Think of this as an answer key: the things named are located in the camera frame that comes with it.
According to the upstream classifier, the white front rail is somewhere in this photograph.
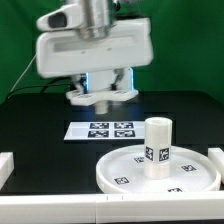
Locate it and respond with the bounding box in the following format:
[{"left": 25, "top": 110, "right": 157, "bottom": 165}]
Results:
[{"left": 0, "top": 191, "right": 224, "bottom": 224}]

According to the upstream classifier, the black cable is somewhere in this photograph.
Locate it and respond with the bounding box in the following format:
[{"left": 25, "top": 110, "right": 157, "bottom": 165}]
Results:
[{"left": 6, "top": 81, "right": 73, "bottom": 100}]

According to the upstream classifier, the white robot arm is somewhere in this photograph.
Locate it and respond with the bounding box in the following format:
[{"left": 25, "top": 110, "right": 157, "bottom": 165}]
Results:
[{"left": 36, "top": 0, "right": 153, "bottom": 92}]

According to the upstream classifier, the white right block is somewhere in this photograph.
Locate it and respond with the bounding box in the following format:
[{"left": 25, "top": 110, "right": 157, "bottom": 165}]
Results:
[{"left": 208, "top": 148, "right": 224, "bottom": 185}]

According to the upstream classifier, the white cable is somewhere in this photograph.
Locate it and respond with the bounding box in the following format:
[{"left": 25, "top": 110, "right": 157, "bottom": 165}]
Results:
[{"left": 9, "top": 54, "right": 38, "bottom": 94}]

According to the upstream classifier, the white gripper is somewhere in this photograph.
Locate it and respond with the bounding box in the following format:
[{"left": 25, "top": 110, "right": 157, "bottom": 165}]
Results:
[{"left": 36, "top": 18, "right": 153, "bottom": 94}]

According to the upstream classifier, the white cross-shaped table base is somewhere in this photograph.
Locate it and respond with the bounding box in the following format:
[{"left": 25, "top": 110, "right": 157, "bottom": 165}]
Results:
[{"left": 66, "top": 90, "right": 138, "bottom": 114}]

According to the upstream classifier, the white block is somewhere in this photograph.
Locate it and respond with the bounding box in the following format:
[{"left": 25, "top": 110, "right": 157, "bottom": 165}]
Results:
[
  {"left": 208, "top": 148, "right": 224, "bottom": 185},
  {"left": 0, "top": 152, "right": 14, "bottom": 190}
]

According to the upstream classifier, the white round table top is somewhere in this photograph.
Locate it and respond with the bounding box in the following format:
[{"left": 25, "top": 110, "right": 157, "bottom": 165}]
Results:
[{"left": 95, "top": 143, "right": 222, "bottom": 194}]

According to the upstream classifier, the white left block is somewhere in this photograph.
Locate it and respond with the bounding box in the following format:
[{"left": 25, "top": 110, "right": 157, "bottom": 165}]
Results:
[{"left": 0, "top": 152, "right": 14, "bottom": 190}]

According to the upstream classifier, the white marker sheet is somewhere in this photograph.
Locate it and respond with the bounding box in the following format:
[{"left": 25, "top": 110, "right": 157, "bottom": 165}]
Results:
[{"left": 64, "top": 121, "right": 144, "bottom": 141}]

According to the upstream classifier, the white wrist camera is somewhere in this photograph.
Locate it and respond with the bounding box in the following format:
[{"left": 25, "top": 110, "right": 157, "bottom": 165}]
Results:
[{"left": 37, "top": 5, "right": 84, "bottom": 31}]

